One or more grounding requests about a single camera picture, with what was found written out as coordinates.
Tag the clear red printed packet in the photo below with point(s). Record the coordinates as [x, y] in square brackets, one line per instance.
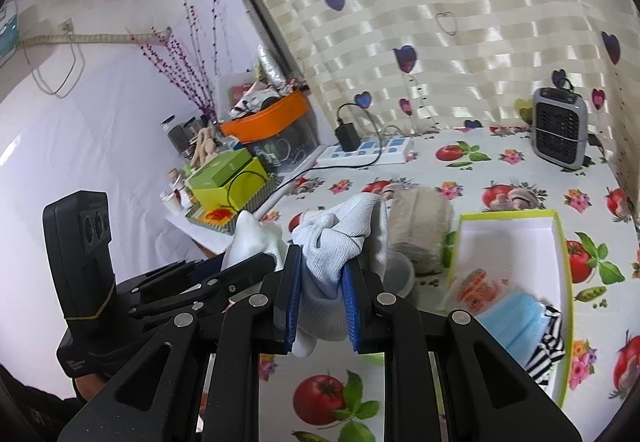
[477, 292]

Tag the orange lid storage bin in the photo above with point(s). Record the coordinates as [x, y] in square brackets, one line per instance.
[282, 136]

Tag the vegetable print tablecloth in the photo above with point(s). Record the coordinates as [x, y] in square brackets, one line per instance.
[337, 394]

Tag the yellow green tissue box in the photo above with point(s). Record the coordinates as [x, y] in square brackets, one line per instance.
[237, 191]

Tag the lime green shallow box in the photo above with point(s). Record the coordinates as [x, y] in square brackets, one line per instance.
[524, 250]

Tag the blue face masks stack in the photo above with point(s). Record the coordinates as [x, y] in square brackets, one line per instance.
[518, 322]

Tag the white power strip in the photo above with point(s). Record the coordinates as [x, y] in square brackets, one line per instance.
[394, 151]

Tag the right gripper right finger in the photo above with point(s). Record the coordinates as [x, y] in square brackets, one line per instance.
[446, 377]

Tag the wooden jointed mannequin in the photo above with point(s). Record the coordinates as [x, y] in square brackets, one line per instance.
[205, 150]

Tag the white grey sock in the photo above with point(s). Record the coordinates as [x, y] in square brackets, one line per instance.
[356, 228]

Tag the clear bag of beige cloth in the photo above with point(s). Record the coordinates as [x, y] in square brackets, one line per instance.
[418, 224]

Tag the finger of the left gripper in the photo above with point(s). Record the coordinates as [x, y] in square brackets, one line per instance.
[239, 276]

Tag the black charger plug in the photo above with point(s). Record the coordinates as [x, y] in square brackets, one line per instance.
[347, 136]

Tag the purple decorative twigs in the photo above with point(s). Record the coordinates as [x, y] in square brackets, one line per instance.
[193, 68]

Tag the heart print curtain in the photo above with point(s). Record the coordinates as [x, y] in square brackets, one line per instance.
[438, 63]

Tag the black white striped cloth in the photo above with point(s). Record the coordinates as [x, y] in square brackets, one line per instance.
[550, 349]

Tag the dark green flat box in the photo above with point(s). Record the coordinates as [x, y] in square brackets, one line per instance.
[220, 170]

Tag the chevron pattern tray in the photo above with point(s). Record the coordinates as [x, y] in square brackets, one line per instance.
[223, 219]

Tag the small grey fan heater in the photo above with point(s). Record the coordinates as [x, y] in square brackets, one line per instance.
[560, 123]

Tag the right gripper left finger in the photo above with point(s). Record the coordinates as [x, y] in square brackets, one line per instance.
[197, 377]

